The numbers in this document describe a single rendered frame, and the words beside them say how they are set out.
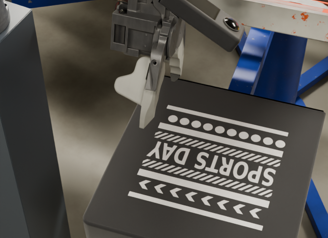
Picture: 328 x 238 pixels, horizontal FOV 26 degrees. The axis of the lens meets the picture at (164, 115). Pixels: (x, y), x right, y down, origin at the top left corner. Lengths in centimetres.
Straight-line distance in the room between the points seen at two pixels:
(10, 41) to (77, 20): 192
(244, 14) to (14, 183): 97
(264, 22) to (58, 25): 250
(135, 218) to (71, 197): 125
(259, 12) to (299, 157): 66
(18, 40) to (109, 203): 42
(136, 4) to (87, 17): 261
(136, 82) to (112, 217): 65
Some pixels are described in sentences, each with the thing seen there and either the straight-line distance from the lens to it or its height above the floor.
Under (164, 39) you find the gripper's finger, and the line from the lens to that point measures 91.
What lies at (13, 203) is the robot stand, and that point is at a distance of 195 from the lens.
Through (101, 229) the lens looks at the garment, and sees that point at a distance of 153.
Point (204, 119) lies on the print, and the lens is 172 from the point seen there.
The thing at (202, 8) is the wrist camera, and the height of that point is 164.
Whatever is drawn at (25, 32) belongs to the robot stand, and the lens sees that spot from 166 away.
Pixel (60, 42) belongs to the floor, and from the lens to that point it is 341.
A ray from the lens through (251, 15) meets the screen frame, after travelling 107.
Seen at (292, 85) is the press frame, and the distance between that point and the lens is 287.
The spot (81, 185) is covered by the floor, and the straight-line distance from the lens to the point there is 281.
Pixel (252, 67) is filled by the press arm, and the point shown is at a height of 92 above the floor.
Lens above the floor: 221
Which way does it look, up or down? 47 degrees down
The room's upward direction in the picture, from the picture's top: straight up
